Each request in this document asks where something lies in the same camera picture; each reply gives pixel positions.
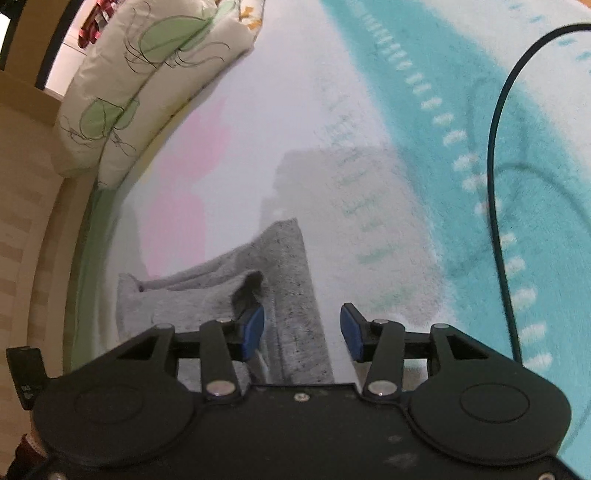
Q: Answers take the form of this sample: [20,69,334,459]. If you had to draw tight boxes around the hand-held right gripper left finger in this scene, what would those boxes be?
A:
[115,305,267,403]

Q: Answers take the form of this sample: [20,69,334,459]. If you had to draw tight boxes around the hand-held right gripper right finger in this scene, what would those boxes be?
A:
[340,302,491,403]

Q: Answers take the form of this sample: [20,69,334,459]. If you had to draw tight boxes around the grey pants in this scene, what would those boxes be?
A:
[115,219,335,386]

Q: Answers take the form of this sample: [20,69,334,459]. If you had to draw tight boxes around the light blue striped blanket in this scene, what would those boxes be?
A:
[65,0,591,480]

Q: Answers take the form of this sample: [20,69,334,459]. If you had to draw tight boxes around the white floral quilt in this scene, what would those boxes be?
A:
[53,0,266,190]

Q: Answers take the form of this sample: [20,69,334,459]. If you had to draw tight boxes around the shelf clutter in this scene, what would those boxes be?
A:
[74,0,116,49]

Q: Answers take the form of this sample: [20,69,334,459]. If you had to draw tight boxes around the black cable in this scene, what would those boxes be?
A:
[486,22,591,365]

